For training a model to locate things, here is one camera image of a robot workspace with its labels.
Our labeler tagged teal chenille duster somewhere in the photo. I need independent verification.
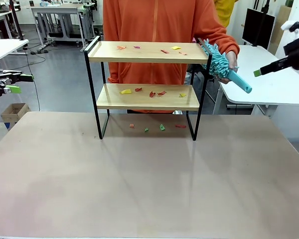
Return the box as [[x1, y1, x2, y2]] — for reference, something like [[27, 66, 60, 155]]
[[195, 38, 253, 94]]

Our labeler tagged person's left forearm orange sleeve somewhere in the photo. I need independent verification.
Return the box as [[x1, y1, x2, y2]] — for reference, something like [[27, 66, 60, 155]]
[[194, 22, 241, 59]]

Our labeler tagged person's left hand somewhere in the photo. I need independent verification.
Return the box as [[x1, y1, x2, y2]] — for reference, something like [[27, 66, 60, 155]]
[[217, 51, 240, 85]]

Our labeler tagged cardboard box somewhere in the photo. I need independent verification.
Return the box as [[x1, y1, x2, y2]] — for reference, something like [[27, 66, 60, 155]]
[[0, 103, 31, 124]]

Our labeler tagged brown cardboard panel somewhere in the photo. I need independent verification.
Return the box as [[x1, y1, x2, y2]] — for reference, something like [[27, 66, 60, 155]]
[[274, 4, 294, 56]]

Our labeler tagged small white desk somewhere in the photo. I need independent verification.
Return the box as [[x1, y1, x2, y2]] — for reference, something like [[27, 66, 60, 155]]
[[0, 39, 30, 66]]

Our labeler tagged black computer monitor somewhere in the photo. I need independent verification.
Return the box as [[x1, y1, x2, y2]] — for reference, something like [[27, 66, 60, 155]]
[[242, 8, 276, 50]]

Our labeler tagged grey metal workbench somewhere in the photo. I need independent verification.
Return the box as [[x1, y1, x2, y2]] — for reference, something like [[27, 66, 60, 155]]
[[29, 2, 96, 52]]

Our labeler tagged person in yellow top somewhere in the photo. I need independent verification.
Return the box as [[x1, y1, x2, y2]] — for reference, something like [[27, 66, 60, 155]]
[[213, 0, 240, 28]]

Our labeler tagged person in orange hoodie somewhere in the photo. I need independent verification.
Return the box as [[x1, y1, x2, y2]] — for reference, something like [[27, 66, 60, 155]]
[[102, 0, 241, 114]]

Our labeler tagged black floor cable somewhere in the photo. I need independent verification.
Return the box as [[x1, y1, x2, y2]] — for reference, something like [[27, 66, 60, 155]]
[[24, 46, 47, 112]]

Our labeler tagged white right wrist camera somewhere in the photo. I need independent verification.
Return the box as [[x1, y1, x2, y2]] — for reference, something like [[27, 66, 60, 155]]
[[281, 20, 299, 34]]

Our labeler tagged black frame two-tier wooden shelf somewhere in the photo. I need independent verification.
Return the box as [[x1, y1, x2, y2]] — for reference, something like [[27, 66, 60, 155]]
[[84, 35, 213, 141]]

